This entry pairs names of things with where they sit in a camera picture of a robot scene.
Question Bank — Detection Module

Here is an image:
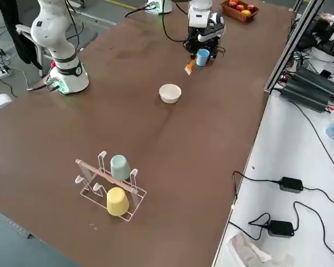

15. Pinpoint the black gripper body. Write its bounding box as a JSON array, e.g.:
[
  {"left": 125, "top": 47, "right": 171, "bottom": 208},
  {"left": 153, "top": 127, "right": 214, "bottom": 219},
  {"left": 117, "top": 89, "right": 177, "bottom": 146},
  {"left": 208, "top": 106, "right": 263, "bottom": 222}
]
[
  {"left": 187, "top": 27, "right": 200, "bottom": 43},
  {"left": 208, "top": 38, "right": 223, "bottom": 51}
]

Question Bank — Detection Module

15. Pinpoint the yellow cup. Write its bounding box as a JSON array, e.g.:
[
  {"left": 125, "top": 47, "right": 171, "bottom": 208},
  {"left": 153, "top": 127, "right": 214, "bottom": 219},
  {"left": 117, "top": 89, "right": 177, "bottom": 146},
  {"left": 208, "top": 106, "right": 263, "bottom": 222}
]
[{"left": 106, "top": 186, "right": 130, "bottom": 217}]

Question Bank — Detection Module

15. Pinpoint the black power brick cable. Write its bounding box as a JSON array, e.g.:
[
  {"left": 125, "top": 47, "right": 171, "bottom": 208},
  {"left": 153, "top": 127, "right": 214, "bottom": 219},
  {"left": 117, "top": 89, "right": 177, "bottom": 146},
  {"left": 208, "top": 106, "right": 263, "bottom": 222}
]
[
  {"left": 248, "top": 212, "right": 271, "bottom": 240},
  {"left": 233, "top": 170, "right": 282, "bottom": 200}
]

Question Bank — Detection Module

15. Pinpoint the white bowl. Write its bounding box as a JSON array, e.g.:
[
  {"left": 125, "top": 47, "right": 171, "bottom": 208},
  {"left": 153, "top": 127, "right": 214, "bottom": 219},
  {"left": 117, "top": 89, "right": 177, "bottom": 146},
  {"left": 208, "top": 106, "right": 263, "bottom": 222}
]
[{"left": 159, "top": 83, "right": 183, "bottom": 105}]

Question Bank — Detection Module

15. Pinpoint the pale green cup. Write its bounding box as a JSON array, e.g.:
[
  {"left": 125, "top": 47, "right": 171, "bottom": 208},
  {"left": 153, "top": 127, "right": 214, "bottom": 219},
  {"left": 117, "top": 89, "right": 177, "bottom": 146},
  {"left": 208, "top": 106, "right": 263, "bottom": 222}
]
[{"left": 110, "top": 154, "right": 132, "bottom": 181}]

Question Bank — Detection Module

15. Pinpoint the brown wicker basket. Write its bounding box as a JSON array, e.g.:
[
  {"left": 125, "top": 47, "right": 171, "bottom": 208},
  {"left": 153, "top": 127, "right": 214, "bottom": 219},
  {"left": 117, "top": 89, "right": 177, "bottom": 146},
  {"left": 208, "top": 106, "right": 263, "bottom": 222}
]
[{"left": 221, "top": 0, "right": 260, "bottom": 23}]

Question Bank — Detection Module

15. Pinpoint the black power supply box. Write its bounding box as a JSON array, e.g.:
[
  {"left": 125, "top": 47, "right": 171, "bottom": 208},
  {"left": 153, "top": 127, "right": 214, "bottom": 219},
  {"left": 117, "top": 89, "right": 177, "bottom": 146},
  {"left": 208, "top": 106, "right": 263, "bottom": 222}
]
[
  {"left": 294, "top": 66, "right": 334, "bottom": 97},
  {"left": 279, "top": 82, "right": 333, "bottom": 113}
]

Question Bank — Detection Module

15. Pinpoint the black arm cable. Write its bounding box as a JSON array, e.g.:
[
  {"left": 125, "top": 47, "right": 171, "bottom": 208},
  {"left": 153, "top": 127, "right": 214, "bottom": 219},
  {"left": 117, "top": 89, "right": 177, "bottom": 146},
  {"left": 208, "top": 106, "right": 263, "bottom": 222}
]
[{"left": 161, "top": 9, "right": 190, "bottom": 43}]

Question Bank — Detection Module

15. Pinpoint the white box orange label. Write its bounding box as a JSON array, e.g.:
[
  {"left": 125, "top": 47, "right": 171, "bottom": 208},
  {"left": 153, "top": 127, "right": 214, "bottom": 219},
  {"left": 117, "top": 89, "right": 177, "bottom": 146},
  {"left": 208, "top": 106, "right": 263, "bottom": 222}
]
[{"left": 0, "top": 93, "right": 13, "bottom": 117}]

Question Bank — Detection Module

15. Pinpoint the aluminium frame post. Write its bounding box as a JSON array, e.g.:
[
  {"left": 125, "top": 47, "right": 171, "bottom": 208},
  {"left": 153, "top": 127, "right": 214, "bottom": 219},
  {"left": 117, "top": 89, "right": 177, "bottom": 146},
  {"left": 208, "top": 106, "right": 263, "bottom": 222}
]
[{"left": 263, "top": 0, "right": 325, "bottom": 94}]

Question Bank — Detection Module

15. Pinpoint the white wire cup rack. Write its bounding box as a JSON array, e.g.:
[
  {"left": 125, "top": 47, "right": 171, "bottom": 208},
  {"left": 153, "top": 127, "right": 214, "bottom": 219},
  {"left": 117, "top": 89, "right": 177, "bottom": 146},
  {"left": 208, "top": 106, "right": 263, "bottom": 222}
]
[{"left": 74, "top": 150, "right": 148, "bottom": 223}]

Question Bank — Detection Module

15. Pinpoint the black jacket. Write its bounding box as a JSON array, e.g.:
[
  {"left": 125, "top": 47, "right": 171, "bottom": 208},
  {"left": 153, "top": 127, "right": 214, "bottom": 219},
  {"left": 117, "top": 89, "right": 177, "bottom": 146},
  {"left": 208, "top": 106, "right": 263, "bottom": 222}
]
[{"left": 0, "top": 0, "right": 43, "bottom": 70}]

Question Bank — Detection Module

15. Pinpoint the black power brick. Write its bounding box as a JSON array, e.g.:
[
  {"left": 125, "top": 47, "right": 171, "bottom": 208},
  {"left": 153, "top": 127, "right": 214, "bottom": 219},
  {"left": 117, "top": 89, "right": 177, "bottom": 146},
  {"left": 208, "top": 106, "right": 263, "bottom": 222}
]
[
  {"left": 267, "top": 220, "right": 295, "bottom": 238},
  {"left": 279, "top": 176, "right": 304, "bottom": 194}
]

